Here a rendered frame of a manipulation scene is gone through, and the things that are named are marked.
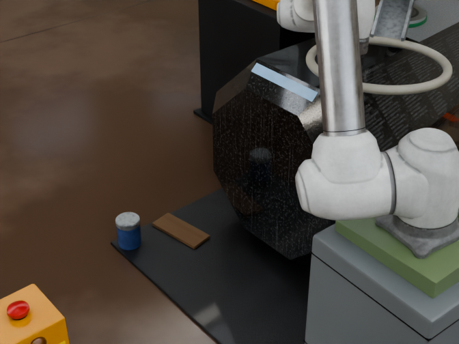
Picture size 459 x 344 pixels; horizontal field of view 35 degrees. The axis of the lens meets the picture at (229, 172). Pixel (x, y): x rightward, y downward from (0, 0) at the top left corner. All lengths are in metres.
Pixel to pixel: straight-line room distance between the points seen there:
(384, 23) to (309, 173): 1.26
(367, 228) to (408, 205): 0.18
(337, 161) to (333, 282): 0.39
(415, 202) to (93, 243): 1.76
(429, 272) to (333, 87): 0.49
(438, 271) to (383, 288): 0.14
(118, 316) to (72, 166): 1.08
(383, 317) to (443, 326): 0.15
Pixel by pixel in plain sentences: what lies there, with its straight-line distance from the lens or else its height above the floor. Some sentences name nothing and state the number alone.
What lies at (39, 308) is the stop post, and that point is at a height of 1.08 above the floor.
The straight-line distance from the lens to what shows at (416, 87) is 2.39.
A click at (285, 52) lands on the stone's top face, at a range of 2.84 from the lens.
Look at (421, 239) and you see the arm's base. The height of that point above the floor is 0.87.
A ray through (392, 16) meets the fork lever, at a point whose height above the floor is 0.93.
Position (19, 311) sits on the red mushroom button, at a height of 1.10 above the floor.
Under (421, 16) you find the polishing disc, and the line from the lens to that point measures 3.16.
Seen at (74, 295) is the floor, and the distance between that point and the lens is 2.99.
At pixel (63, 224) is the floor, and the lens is 3.34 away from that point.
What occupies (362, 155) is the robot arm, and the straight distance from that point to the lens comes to 1.72.
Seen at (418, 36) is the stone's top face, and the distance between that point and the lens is 3.05.
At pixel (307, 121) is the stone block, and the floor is 0.73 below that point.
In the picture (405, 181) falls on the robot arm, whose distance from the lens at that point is 1.75.
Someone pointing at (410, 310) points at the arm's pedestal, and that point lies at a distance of 1.80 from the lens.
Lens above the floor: 2.03
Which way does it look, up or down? 34 degrees down
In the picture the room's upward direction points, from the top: straight up
